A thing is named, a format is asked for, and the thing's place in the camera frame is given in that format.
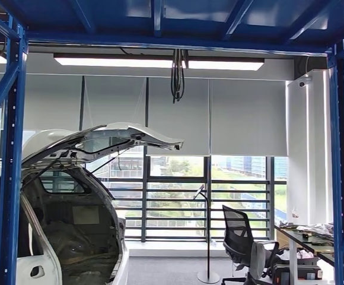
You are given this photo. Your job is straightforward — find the white car body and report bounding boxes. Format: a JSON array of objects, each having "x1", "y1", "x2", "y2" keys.
[{"x1": 0, "y1": 122, "x2": 185, "y2": 285}]

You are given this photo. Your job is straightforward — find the black desk white legs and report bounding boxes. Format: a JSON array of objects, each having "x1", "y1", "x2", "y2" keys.
[{"x1": 274, "y1": 224, "x2": 344, "y2": 285}]

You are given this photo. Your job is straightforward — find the black hanging cable bundle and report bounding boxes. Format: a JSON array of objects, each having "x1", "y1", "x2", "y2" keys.
[{"x1": 170, "y1": 49, "x2": 186, "y2": 104}]

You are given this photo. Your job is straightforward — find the black mesh office chair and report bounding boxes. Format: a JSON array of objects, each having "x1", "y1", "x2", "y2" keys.
[{"x1": 221, "y1": 204, "x2": 280, "y2": 285}]

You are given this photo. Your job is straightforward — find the grey window railing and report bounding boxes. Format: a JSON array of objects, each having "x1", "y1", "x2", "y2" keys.
[{"x1": 96, "y1": 177, "x2": 287, "y2": 242}]

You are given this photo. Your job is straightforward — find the black floor stand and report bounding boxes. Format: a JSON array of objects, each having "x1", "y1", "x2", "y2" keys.
[{"x1": 193, "y1": 185, "x2": 221, "y2": 285}]

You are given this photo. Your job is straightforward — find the white cloth bundle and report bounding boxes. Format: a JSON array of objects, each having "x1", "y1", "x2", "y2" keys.
[{"x1": 275, "y1": 248, "x2": 319, "y2": 262}]

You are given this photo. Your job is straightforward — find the white paper pile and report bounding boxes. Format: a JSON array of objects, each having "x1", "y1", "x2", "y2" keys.
[{"x1": 278, "y1": 221, "x2": 334, "y2": 237}]

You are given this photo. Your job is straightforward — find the grey garment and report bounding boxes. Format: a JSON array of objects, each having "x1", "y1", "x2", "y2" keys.
[{"x1": 249, "y1": 242, "x2": 267, "y2": 281}]

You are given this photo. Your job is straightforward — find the white security camera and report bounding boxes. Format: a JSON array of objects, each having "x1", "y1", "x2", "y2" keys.
[{"x1": 297, "y1": 75, "x2": 312, "y2": 88}]

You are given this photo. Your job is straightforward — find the blue steel shelf rack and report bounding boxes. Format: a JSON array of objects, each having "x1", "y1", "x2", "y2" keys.
[{"x1": 0, "y1": 0, "x2": 344, "y2": 285}]

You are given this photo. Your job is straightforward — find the black equipment case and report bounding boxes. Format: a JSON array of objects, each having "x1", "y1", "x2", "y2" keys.
[{"x1": 271, "y1": 263, "x2": 324, "y2": 285}]

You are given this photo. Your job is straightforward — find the grey roller blind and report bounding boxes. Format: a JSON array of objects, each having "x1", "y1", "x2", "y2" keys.
[
  {"x1": 147, "y1": 78, "x2": 210, "y2": 156},
  {"x1": 23, "y1": 74, "x2": 82, "y2": 131},
  {"x1": 85, "y1": 77, "x2": 147, "y2": 131},
  {"x1": 210, "y1": 78, "x2": 288, "y2": 157}
]

